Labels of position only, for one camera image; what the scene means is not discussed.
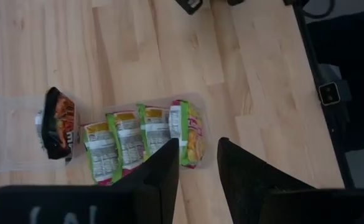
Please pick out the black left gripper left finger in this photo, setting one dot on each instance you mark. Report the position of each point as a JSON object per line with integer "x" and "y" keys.
{"x": 163, "y": 174}

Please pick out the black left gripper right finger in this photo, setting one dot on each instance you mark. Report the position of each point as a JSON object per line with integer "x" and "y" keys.
{"x": 244, "y": 180}

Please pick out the black Fire Noodle pack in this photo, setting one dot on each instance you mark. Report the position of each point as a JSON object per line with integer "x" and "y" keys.
{"x": 58, "y": 124}

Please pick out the clear plastic bin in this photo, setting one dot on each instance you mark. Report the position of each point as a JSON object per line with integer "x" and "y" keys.
{"x": 122, "y": 105}
{"x": 13, "y": 133}

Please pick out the small table-level camera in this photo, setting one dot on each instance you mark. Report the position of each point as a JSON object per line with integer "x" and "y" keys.
{"x": 329, "y": 93}

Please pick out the black metal table frame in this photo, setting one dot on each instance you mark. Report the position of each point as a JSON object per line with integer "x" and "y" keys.
{"x": 315, "y": 62}

